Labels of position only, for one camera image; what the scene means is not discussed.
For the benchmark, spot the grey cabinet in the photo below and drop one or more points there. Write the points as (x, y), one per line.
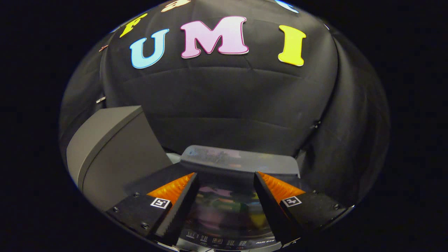
(115, 168)

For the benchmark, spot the grey washing machine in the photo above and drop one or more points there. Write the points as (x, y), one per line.
(224, 242)

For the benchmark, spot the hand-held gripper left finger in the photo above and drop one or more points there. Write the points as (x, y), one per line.
(180, 210)

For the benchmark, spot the white clip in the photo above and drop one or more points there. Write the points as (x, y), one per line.
(100, 100)

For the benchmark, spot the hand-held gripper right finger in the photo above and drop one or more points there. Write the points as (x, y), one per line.
(269, 210)

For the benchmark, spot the pink clip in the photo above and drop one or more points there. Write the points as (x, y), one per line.
(103, 48)

